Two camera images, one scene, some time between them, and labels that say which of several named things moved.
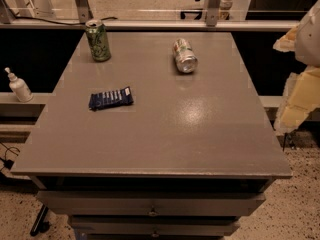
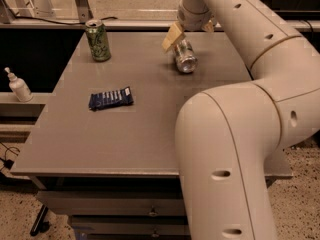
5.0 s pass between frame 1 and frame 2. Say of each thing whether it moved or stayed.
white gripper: moved
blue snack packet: stayed
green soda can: stayed
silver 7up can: stayed
